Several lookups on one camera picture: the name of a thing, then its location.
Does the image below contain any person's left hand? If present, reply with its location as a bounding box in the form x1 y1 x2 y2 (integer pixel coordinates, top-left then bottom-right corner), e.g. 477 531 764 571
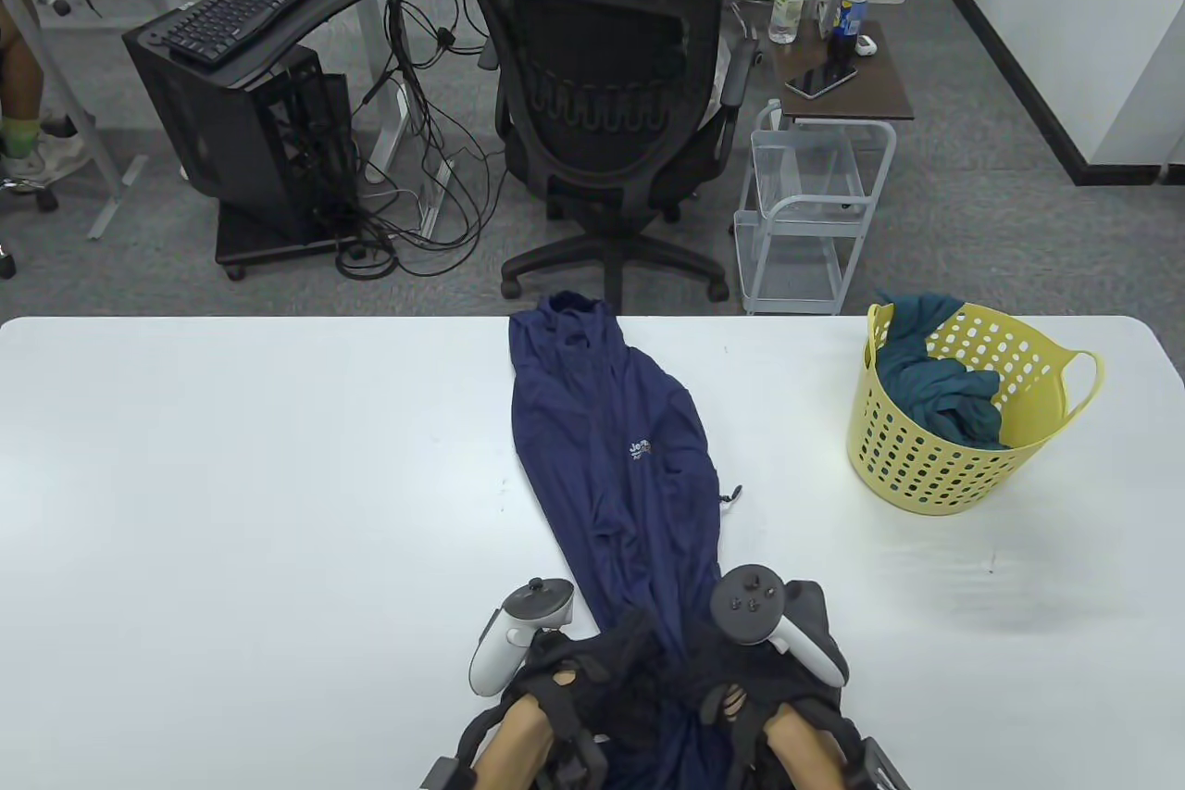
505 609 681 749

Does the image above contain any person's right hand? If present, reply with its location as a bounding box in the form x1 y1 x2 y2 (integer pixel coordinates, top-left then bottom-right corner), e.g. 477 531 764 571
680 582 848 735

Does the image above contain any navy blue clothes jacket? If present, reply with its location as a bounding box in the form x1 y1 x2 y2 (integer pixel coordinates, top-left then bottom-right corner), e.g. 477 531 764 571
507 292 742 790

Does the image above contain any teal zipper clothes jacket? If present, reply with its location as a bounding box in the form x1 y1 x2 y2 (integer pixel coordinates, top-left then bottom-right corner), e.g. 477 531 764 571
875 293 1010 451

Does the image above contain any person's right forearm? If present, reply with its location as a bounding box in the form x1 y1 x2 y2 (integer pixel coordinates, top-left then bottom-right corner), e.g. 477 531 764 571
764 705 848 790

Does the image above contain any person's left forearm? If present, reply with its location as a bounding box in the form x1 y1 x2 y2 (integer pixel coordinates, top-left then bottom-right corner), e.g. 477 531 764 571
472 697 556 790

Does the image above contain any grey right hand controller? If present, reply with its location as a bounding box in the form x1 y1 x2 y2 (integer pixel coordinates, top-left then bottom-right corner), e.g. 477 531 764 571
710 566 848 689

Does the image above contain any yellow perforated plastic basket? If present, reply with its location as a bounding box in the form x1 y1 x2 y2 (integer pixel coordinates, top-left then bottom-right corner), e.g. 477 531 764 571
847 299 1105 518

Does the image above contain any black mesh office chair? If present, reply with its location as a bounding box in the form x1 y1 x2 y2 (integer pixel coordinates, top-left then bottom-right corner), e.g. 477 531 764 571
460 0 762 316

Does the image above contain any black rolling computer platform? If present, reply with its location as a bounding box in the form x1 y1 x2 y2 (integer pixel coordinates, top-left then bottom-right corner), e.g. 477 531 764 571
215 202 371 280

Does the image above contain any black smartphone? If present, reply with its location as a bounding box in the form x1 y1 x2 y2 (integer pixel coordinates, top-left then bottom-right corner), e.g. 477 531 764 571
785 63 859 100

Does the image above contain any brown side table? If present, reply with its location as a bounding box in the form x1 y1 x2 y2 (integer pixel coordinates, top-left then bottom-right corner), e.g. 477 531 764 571
771 21 915 122

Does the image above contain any blue cap soda bottle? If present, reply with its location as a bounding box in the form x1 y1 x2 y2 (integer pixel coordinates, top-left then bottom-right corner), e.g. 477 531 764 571
827 0 876 61

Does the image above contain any black computer tower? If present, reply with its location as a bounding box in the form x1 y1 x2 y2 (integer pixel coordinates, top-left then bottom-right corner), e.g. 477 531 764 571
123 21 357 245

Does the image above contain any chrome chair base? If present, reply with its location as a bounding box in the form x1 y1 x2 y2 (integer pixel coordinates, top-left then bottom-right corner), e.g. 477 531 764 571
0 174 58 280

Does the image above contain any black keyboard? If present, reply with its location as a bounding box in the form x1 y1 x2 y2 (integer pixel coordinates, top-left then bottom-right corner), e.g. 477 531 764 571
163 0 335 69

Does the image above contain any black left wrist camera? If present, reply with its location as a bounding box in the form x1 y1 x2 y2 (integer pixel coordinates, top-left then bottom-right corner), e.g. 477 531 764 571
417 688 612 790

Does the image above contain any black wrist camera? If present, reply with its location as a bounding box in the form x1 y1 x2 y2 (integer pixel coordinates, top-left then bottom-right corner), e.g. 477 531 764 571
417 688 612 790
833 716 913 790

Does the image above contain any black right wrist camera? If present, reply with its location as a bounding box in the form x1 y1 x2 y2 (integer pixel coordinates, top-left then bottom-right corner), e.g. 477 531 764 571
833 716 913 790

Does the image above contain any tangle of black cables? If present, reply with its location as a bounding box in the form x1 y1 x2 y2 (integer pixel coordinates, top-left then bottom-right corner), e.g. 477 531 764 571
333 0 505 282

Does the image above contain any white wire rolling cart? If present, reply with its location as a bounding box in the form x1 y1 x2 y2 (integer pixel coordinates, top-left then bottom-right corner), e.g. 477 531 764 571
734 100 897 316

